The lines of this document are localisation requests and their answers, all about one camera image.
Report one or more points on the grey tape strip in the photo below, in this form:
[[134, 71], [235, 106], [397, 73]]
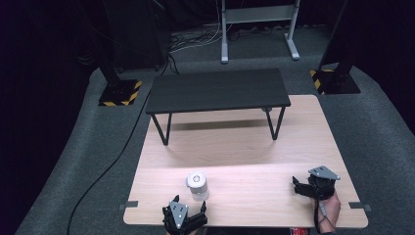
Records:
[[129, 205], [359, 206]]

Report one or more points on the black cabinet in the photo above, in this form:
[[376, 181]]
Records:
[[140, 36]]

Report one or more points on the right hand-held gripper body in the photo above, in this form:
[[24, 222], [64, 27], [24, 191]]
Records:
[[323, 182]]

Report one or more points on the white metal desk frame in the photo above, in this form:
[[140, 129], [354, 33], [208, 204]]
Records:
[[257, 14]]

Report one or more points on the black riser shelf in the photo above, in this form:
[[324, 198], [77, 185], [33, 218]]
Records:
[[218, 89]]

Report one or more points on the red cloth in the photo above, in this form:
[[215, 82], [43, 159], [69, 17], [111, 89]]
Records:
[[298, 231]]

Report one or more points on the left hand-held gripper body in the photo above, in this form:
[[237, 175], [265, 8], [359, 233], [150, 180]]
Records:
[[178, 213]]

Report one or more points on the black stand with striped base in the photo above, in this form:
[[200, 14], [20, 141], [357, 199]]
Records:
[[336, 80], [119, 91]]

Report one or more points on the white lidded cup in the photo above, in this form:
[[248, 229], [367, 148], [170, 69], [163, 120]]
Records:
[[197, 186]]

